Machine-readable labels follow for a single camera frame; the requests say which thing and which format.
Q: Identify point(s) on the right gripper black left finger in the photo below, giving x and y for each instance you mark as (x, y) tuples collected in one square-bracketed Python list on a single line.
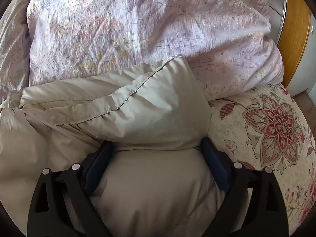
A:
[(61, 204)]

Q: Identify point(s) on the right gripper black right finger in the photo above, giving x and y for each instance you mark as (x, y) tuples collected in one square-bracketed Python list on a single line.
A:
[(253, 204)]

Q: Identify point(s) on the white puffer down jacket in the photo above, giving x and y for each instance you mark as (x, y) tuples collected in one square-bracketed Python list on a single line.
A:
[(158, 183)]

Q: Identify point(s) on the floral cream bedspread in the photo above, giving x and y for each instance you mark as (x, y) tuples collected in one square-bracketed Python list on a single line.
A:
[(264, 127)]

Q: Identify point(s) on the lower lilac patterned pillow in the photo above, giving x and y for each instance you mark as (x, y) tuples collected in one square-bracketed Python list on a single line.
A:
[(238, 66)]

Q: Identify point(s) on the lilac patterned pillow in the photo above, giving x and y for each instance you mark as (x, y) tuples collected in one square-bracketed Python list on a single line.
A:
[(79, 38), (238, 66)]

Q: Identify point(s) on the upper lilac patterned pillow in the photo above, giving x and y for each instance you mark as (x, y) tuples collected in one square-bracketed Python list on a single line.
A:
[(79, 38)]

